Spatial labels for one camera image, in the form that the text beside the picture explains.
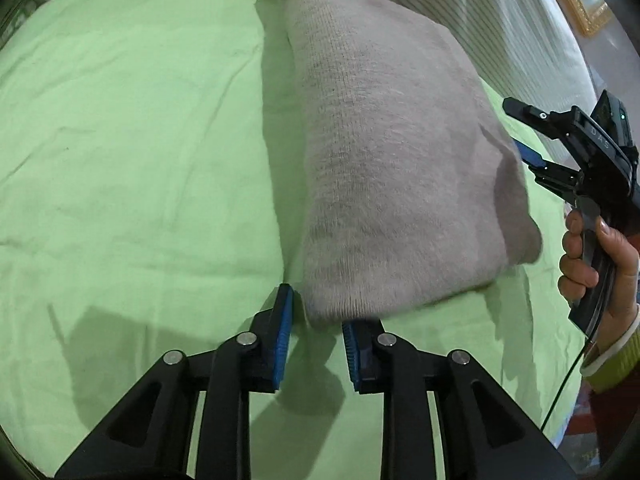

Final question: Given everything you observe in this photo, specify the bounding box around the white striped large pillow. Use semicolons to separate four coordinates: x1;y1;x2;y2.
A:
40;0;597;110

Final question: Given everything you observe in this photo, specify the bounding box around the green knitted sleeve cuff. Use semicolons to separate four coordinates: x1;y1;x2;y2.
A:
580;304;639;393

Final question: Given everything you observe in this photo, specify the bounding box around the beige knitted sweater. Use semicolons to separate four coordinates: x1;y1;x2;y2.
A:
277;0;542;325

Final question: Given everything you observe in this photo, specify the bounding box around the green bed sheet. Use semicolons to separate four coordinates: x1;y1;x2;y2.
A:
1;0;582;479

